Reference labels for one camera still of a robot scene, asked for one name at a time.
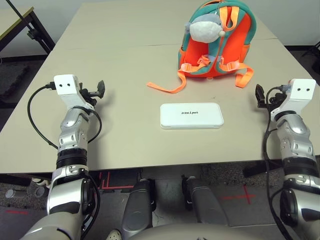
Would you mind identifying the grey white plush charm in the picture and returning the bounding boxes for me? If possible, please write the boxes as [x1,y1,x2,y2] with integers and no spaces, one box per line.
[184,12,226,43]

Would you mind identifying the grey right robot leg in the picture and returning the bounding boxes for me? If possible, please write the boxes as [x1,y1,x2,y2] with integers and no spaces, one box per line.
[181,175,230,226]

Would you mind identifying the red tape cross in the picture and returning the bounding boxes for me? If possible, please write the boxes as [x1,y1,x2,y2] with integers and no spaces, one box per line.
[219,184,257,206]

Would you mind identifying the white dotted foot tip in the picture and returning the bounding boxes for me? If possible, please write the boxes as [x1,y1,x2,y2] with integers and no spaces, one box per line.
[106,228,123,240]

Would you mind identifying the grey left robot leg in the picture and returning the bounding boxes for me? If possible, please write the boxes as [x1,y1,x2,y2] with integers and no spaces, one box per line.
[121,177,157,240]

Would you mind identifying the dark grey floor mat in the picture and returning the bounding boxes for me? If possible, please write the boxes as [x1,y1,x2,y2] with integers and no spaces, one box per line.
[0,61,29,103]

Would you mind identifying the white rectangular pencil case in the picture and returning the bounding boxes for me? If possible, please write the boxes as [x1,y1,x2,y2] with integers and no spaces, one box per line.
[159,102,225,130]

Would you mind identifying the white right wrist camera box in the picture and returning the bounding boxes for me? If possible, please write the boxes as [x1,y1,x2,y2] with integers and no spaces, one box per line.
[271,78,317,121]

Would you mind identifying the red tape lines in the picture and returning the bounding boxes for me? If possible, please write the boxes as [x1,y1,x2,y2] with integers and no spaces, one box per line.
[96,171,133,191]

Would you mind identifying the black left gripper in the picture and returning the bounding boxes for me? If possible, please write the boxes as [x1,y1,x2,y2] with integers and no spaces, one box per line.
[79,80,106,107]

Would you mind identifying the grey robot leg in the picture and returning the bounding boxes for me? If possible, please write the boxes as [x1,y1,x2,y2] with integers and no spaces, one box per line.
[121,177,157,240]
[181,175,230,226]

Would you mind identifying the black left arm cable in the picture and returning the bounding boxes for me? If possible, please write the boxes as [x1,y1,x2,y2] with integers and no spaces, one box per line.
[26,81,102,151]

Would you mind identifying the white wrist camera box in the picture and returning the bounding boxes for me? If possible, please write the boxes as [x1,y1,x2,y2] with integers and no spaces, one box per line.
[53,74,96,111]
[271,78,317,121]

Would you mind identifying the white striped floor object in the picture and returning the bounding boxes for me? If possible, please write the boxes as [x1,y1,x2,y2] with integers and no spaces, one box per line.
[31,177,51,188]

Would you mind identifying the grey metal cylinder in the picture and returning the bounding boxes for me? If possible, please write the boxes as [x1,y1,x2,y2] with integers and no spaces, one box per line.
[4,188,28,200]

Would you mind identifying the black table foot bar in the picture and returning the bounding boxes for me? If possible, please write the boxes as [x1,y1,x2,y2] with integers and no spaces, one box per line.
[0,174,32,189]
[242,159,285,180]

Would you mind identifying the small black clamp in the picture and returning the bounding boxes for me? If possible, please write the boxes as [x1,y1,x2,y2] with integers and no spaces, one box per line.
[27,26,39,41]

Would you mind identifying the orange and teal backpack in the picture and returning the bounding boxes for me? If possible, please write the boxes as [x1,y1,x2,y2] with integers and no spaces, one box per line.
[146,0,258,94]

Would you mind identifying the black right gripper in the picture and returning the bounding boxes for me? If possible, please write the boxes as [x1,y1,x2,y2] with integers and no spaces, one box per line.
[254,84,288,111]

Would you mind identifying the thin white floor cable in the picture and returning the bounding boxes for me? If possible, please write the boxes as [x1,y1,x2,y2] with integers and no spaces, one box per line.
[233,223,277,229]

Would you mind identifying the beige side table black frame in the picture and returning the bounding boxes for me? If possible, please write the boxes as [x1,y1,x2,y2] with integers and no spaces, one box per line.
[0,6,56,60]

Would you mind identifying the grey robot torso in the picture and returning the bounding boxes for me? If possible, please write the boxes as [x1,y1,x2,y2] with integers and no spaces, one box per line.
[129,223,253,240]

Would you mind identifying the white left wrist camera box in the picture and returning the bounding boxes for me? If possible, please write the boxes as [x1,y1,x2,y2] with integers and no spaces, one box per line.
[53,74,96,111]

